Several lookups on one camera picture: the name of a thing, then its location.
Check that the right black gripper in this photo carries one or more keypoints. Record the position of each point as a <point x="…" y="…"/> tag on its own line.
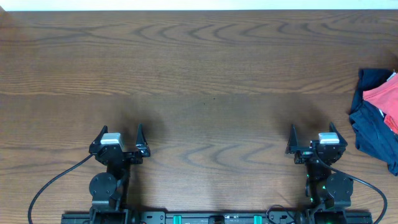
<point x="305" y="153"/>

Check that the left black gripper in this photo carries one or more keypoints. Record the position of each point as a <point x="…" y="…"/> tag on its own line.
<point x="142" y="151"/>

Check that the red t-shirt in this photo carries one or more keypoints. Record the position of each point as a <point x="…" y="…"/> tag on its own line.
<point x="384" y="98"/>

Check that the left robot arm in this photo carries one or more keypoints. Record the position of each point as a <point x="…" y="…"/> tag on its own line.
<point x="109" y="189"/>

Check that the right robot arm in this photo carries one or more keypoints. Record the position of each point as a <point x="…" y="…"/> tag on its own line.
<point x="329" y="191"/>

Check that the navy blue t-shirt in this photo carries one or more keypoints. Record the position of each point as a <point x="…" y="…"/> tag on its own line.
<point x="373" y="136"/>

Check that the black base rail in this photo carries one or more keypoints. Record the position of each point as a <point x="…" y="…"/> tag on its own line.
<point x="182" y="218"/>

